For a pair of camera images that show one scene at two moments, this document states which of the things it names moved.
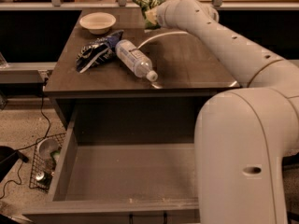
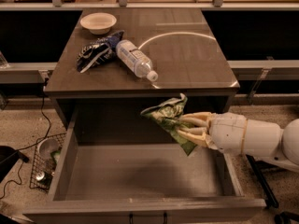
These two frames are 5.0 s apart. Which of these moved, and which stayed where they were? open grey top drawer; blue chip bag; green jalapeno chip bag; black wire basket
Moved: green jalapeno chip bag
Stayed: blue chip bag; open grey top drawer; black wire basket
